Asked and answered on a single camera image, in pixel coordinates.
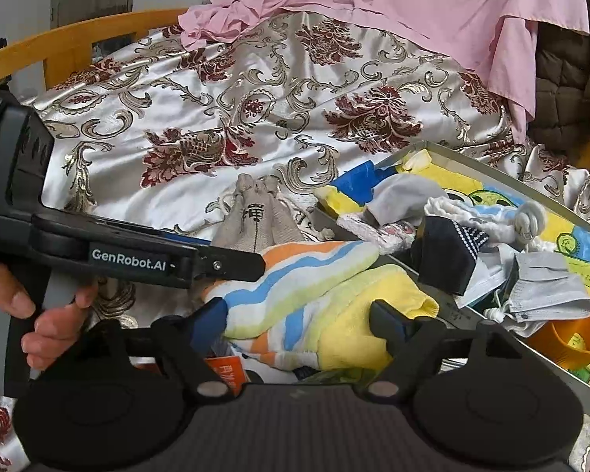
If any beige drawstring pouch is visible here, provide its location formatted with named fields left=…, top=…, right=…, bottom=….
left=211, top=174, right=304, bottom=253

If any dark dotted sock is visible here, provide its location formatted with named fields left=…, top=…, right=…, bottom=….
left=410, top=215, right=489, bottom=296

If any striped yellow orange towel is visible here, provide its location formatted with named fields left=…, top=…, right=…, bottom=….
left=202, top=241, right=439, bottom=371

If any white patterned sponge cloth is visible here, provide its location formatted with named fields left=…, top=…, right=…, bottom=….
left=344, top=213, right=417, bottom=254

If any grey face mask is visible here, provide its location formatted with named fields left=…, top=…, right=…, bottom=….
left=484, top=251, right=590, bottom=326

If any grey white thin cloth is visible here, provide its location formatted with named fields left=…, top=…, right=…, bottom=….
left=365, top=174, right=448, bottom=227

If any white blue padded cloth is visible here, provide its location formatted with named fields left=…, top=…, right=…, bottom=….
left=424, top=197, right=549, bottom=249

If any person's left hand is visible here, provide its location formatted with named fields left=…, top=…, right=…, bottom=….
left=0, top=264, right=99, bottom=371

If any white orange tablet box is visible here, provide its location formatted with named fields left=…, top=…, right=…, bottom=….
left=132, top=352, right=249, bottom=396

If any floral satin bedspread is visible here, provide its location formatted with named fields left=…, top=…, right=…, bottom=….
left=0, top=12, right=590, bottom=472

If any grey tray with cartoon drawing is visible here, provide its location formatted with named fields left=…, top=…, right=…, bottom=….
left=314, top=142, right=590, bottom=413

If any orange plastic cup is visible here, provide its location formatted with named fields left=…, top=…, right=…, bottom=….
left=524, top=317, right=590, bottom=370

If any green plastic bottle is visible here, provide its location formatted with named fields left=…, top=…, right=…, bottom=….
left=568, top=364, right=590, bottom=384

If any brown quilted jacket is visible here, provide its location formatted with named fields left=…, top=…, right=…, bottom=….
left=530, top=0, right=590, bottom=153

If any pink hanging sheet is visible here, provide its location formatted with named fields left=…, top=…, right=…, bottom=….
left=179, top=0, right=590, bottom=143

